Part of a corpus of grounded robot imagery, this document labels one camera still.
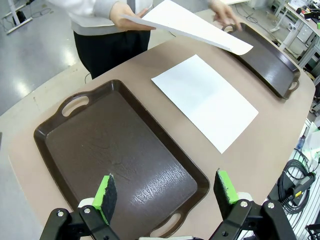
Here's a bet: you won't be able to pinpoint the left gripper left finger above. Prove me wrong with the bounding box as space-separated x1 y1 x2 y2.
39 174 120 240

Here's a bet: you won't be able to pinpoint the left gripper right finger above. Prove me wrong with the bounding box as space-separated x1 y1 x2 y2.
211 170 297 240

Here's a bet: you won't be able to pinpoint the brown plastic serving tray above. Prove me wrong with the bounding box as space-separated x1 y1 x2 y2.
221 21 301 100
33 79 211 239

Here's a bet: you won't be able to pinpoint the white A4 paper sheet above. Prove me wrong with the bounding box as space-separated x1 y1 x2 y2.
119 0 254 56
151 54 259 155

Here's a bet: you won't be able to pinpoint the person's left hand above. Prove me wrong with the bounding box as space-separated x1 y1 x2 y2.
208 0 243 31

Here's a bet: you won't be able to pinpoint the person's right hand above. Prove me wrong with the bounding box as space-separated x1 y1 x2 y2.
109 1 156 32

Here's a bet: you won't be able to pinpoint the black enabling pendant yellow label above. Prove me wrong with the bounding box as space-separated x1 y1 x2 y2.
289 172 317 201

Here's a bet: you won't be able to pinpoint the small plastic bottle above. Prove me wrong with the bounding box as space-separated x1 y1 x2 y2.
296 134 306 151

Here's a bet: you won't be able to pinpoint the person in grey sweatshirt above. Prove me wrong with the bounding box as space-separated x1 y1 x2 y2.
47 0 154 80

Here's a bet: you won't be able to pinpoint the aluminium frame workbench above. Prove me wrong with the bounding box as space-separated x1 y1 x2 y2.
278 0 320 69

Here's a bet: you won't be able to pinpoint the black cable coil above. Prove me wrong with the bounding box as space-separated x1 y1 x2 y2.
277 159 317 215

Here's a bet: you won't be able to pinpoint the slotted aluminium base plate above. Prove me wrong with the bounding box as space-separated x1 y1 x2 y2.
264 117 320 240

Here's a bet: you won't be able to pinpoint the white desk leg frame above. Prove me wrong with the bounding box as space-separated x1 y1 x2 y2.
0 0 33 35

